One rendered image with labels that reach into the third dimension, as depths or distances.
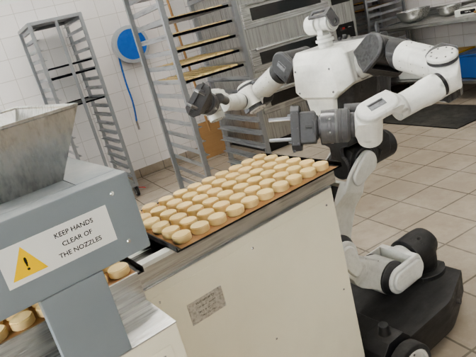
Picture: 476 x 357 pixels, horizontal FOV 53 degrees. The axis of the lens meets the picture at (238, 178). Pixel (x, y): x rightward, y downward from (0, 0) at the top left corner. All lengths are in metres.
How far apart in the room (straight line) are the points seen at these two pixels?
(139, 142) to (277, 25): 2.01
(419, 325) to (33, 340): 1.39
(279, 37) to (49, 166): 4.38
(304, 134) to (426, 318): 1.03
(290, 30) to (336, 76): 3.70
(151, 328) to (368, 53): 1.03
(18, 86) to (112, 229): 4.51
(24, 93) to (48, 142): 4.41
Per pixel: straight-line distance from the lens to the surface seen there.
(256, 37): 5.08
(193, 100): 1.72
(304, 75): 1.72
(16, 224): 0.88
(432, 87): 1.32
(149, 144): 5.67
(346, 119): 1.24
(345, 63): 1.63
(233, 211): 1.29
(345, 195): 1.73
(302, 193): 1.47
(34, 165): 0.99
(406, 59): 1.49
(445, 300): 2.13
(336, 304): 1.67
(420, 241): 2.20
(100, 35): 5.54
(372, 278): 1.98
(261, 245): 1.38
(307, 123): 1.26
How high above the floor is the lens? 1.39
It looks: 17 degrees down
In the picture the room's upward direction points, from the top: 15 degrees counter-clockwise
